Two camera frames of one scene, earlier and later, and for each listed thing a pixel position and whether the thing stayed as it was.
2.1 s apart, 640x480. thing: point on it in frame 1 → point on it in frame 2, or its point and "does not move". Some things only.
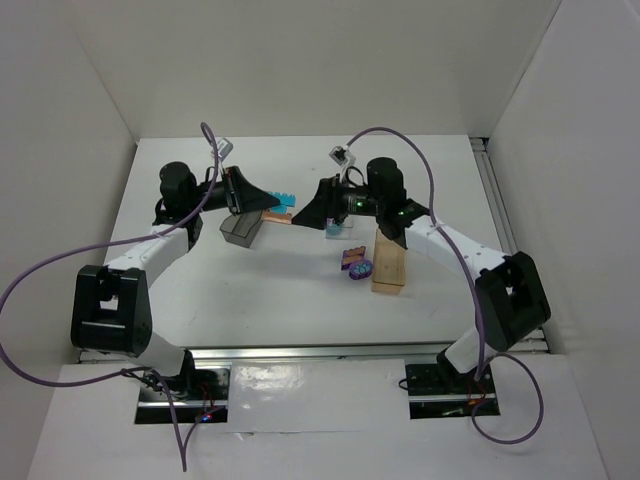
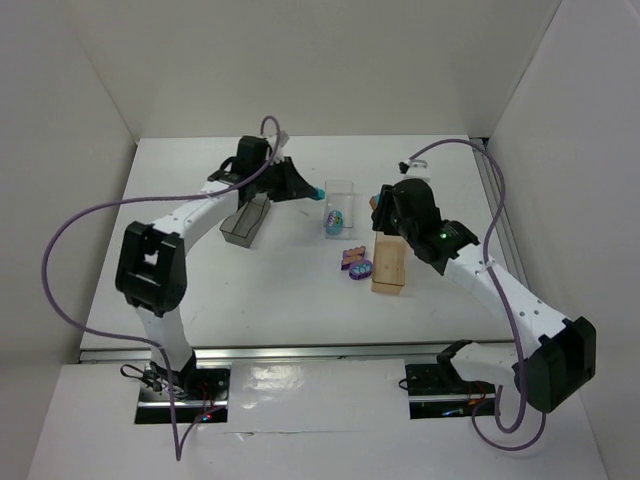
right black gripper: (336, 198) → (382, 209)
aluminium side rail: (536, 340) does not move
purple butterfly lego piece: (352, 255) does not move
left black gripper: (233, 190) → (279, 179)
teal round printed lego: (334, 229) does not move
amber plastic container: (389, 265) does not move
